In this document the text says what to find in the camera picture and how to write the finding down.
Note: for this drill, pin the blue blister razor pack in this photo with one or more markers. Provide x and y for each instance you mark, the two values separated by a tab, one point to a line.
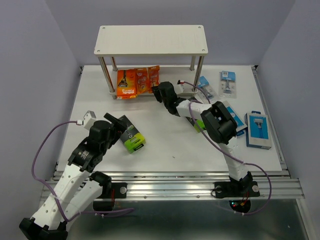
208	91
227	84

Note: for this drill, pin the blue blister razor pack left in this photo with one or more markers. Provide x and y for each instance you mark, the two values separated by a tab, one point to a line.
208	91

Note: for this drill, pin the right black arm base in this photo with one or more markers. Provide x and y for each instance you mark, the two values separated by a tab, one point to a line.
233	190

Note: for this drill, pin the black green razor box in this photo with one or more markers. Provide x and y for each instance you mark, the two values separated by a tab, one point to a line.
132	139
196	124

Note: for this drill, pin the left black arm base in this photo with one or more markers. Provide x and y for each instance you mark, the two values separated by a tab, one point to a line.
110	189

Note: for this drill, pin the blue razor pack far right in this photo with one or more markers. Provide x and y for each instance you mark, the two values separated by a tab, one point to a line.
257	133

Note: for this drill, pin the aluminium rail frame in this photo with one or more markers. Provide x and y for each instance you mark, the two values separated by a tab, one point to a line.
177	163

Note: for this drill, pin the orange razor bag top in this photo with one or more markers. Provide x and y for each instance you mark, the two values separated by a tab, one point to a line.
153	76

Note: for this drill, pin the orange razor bag bottom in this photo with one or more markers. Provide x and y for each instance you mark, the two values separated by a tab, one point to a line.
142	80

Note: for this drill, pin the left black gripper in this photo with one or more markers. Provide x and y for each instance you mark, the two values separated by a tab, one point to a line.
120	124

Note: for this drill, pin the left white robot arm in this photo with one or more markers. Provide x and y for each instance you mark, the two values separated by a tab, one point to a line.
79	184

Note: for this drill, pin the blue blister razor pack right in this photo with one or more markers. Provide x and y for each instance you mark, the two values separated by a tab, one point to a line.
227	84

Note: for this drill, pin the orange razor bag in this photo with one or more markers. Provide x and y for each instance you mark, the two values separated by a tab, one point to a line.
153	76
142	80

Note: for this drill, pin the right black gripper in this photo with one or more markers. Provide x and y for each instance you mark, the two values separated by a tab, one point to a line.
156	93

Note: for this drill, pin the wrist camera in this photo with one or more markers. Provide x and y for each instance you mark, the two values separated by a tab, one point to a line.
179	87
88	120

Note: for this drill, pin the blue razor pack middle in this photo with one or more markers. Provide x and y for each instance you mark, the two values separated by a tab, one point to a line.
241	125

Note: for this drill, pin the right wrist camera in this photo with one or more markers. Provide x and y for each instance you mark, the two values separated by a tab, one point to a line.
179	87

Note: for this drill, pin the white two-tier shelf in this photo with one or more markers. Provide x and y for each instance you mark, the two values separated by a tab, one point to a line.
153	41

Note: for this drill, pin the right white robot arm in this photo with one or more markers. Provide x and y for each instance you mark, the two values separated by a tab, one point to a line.
220	126

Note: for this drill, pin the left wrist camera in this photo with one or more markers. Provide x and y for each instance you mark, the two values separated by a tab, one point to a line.
88	120

